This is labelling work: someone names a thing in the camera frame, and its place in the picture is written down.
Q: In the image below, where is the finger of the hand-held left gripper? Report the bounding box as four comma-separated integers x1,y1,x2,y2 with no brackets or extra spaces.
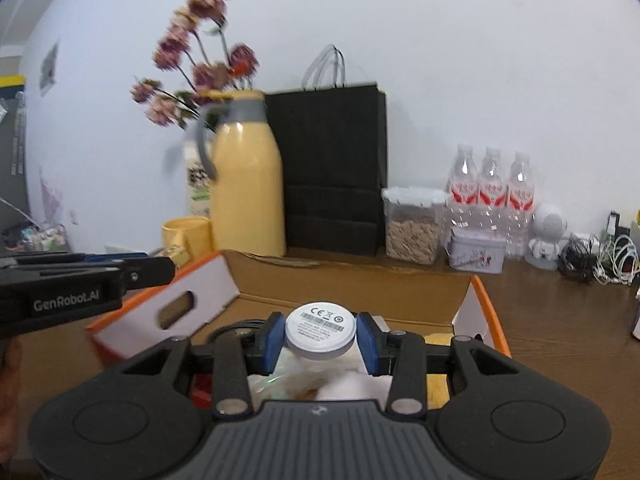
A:
84,254,177,292

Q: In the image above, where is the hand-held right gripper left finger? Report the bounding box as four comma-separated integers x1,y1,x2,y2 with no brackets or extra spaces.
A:
118,325,287,416

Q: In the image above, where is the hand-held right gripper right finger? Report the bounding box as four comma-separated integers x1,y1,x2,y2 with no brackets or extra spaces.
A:
355,325,522,416

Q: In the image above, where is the white round device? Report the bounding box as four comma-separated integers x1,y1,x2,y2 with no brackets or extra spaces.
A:
284,301,357,361

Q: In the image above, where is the orange and white cardboard box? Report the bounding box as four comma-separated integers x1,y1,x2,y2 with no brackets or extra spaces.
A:
86,249,512,411

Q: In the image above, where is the person's left hand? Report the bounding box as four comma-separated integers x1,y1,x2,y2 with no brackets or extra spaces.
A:
0,341,24,458

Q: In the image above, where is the iridescent packet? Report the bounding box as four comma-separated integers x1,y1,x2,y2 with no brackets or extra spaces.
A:
249,350,323,402

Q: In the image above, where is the white and yellow plush toy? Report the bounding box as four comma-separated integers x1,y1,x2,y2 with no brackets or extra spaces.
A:
320,332,454,409

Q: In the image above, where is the yellow mug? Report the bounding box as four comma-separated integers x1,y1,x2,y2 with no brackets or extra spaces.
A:
160,216,213,267

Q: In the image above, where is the red packet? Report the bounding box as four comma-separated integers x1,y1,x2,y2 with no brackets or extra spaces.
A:
191,374,217,409

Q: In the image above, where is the white milk carton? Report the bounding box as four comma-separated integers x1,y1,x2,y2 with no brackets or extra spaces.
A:
185,140,214,218

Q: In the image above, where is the clear seed container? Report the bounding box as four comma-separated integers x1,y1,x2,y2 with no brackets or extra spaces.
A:
382,186,447,266

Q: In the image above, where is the yellow thermos jug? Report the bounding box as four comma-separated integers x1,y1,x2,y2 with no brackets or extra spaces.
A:
187,89,287,257

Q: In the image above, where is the pale printed tin box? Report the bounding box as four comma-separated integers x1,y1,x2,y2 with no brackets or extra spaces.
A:
447,227,507,275

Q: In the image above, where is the dark grey door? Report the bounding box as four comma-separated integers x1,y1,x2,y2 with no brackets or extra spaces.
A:
0,50,27,251

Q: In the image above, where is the black paper bag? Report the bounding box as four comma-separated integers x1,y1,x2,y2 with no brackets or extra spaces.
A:
265,45,388,257

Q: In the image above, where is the clear water bottle red label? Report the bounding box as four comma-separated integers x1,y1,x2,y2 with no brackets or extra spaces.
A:
506,151,535,261
477,147,509,238
446,144,482,233

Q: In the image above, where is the white robot figurine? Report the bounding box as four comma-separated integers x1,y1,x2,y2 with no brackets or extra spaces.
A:
525,203,568,271

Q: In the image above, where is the dried pink flower bouquet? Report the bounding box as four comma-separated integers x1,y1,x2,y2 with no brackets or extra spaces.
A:
131,0,261,131

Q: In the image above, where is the wire rack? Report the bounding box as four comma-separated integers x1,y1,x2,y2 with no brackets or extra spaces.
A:
0,197,69,254

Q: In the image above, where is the purple plant wall sticker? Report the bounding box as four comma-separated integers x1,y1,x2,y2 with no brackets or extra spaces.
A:
40,170,66,224

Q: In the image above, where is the wall picture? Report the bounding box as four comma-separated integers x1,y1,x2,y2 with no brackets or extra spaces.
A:
40,40,60,97

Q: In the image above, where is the black cable tangle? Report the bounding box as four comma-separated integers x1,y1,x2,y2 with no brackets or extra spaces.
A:
557,237,601,284

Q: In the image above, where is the white cable tangle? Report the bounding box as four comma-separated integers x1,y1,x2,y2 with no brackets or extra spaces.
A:
592,235,639,287

